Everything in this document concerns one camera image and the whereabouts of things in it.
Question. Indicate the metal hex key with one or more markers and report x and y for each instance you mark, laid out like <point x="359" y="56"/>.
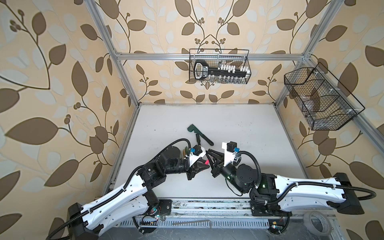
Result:
<point x="194" y="224"/>

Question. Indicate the green pipe wrench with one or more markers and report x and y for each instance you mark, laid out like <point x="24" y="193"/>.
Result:
<point x="194" y="129"/>

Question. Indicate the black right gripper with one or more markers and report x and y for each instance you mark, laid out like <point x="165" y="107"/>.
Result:
<point x="218" y="167"/>

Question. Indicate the black wire basket centre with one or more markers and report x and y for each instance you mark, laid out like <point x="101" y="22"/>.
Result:
<point x="230" y="57"/>

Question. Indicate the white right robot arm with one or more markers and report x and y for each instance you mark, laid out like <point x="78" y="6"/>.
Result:
<point x="273" y="194"/>

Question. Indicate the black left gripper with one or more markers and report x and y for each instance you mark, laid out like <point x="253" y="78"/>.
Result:
<point x="194" y="168"/>

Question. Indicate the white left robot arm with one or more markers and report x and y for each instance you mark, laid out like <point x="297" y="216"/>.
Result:
<point x="136" y="196"/>

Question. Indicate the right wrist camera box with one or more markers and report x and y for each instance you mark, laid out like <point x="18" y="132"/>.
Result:
<point x="230" y="153"/>

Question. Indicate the black wire basket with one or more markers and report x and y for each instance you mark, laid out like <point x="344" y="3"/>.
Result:
<point x="230" y="57"/>
<point x="326" y="103"/>

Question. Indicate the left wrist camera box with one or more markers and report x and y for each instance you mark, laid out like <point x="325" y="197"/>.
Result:
<point x="195" y="154"/>

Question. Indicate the black socket set holder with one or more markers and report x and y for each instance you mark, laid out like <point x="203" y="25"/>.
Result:
<point x="220" y="72"/>

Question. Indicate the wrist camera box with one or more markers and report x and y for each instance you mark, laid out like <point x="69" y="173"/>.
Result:
<point x="230" y="153"/>
<point x="195" y="154"/>

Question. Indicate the aluminium frame rail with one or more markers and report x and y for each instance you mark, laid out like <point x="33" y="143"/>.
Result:
<point x="117" y="57"/>

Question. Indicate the black wire basket right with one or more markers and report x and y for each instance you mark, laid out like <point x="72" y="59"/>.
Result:
<point x="326" y="103"/>

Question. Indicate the clear tape roll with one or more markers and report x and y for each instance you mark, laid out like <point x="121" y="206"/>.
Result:
<point x="317" y="223"/>

